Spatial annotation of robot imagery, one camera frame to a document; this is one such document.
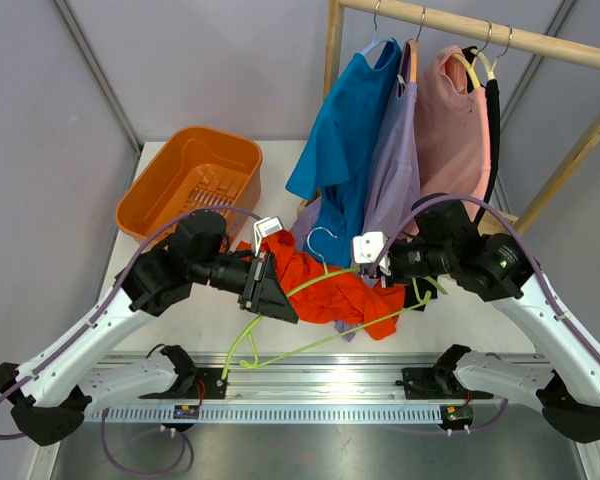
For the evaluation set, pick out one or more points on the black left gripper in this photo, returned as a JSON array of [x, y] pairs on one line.
[[263, 292]]

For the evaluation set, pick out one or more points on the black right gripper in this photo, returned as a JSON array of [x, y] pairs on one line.
[[388, 273]]

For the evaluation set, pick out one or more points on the orange t shirt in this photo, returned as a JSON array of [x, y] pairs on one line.
[[340, 295]]

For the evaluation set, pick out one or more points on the lime green hanger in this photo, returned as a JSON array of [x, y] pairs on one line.
[[330, 310]]

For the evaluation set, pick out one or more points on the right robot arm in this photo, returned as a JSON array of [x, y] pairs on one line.
[[501, 270]]

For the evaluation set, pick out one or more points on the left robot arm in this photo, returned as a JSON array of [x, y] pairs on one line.
[[48, 397]]

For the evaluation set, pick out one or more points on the lilac t shirt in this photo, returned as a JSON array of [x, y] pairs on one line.
[[394, 183]]

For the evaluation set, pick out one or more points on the blue t shirt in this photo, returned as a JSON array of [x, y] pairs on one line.
[[337, 155]]

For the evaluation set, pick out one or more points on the pink t shirt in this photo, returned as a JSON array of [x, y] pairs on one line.
[[451, 128]]

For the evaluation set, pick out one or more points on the orange brown hanger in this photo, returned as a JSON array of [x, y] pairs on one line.
[[409, 67]]

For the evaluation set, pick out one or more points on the cream yellow hanger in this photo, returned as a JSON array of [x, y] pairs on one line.
[[479, 56]]

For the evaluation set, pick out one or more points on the black t shirt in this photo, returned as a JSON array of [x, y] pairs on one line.
[[493, 107]]

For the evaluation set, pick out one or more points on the light blue hanger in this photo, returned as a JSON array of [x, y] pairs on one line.
[[376, 41]]

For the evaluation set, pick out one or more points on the orange plastic basket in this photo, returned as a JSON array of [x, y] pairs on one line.
[[197, 167]]

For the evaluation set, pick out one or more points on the wooden clothes rack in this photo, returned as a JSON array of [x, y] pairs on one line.
[[540, 45]]

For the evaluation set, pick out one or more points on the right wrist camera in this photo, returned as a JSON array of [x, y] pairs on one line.
[[366, 249]]

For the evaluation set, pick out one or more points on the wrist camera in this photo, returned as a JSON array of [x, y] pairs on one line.
[[366, 249], [264, 228]]

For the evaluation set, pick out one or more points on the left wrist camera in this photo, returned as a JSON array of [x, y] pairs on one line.
[[264, 228]]

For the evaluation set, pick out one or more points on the aluminium mounting rail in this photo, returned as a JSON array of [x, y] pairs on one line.
[[326, 417]]

